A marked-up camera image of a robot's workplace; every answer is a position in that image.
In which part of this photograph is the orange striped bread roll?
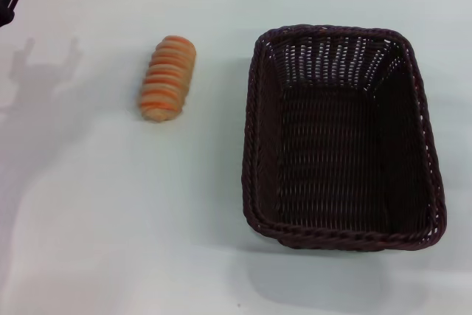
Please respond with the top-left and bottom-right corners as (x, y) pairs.
(138, 34), (198, 123)

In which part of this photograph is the dark brown wicker basket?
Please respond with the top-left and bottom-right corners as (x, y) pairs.
(240, 24), (448, 253)

